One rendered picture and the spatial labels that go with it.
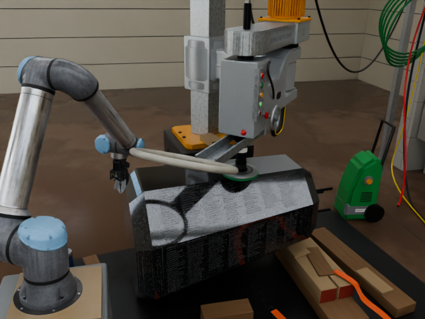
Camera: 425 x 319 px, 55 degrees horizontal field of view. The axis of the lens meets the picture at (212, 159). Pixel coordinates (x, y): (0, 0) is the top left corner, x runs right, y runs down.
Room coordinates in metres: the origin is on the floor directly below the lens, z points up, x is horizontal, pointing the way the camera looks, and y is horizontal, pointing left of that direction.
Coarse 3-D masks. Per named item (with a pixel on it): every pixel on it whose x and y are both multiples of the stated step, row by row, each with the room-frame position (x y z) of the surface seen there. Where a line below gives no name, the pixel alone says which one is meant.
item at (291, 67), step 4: (288, 64) 2.78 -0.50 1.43; (292, 64) 2.79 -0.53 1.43; (288, 68) 2.78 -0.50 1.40; (292, 68) 2.80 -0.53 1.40; (288, 72) 2.78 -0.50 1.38; (292, 72) 2.80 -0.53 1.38; (288, 76) 2.78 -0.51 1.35; (292, 76) 2.80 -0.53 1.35; (288, 80) 2.78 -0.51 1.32; (292, 80) 2.80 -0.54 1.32; (288, 84) 2.78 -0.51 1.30; (292, 84) 2.81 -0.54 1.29; (288, 88) 2.79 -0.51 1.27; (292, 88) 2.81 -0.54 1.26
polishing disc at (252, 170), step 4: (228, 164) 2.36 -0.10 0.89; (232, 164) 2.36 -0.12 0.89; (248, 164) 2.36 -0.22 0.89; (248, 168) 2.29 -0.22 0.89; (252, 168) 2.29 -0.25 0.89; (256, 168) 2.29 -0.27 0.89; (240, 172) 2.24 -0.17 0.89; (244, 172) 2.24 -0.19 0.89; (248, 172) 2.24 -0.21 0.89; (252, 172) 2.24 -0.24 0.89; (256, 172) 2.24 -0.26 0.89; (228, 176) 2.20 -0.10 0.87; (232, 176) 2.19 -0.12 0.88; (236, 176) 2.18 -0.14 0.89; (240, 176) 2.18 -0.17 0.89; (244, 176) 2.18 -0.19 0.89; (248, 176) 2.18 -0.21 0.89; (252, 176) 2.20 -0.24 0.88
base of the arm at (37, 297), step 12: (72, 276) 1.20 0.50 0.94; (24, 288) 1.11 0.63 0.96; (36, 288) 1.10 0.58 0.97; (48, 288) 1.10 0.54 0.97; (60, 288) 1.12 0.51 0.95; (72, 288) 1.16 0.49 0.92; (24, 300) 1.09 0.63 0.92; (36, 300) 1.08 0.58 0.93; (48, 300) 1.09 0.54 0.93; (60, 300) 1.10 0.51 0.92
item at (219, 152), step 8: (232, 136) 2.28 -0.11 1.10; (256, 136) 2.29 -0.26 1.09; (216, 144) 2.09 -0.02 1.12; (224, 144) 2.18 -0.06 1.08; (232, 144) 2.19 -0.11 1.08; (240, 144) 2.11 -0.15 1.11; (248, 144) 2.21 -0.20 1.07; (200, 152) 1.94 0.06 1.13; (208, 152) 2.01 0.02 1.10; (216, 152) 2.06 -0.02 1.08; (224, 152) 2.07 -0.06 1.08; (232, 152) 2.01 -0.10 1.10; (216, 160) 1.85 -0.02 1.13; (224, 160) 1.92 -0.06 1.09
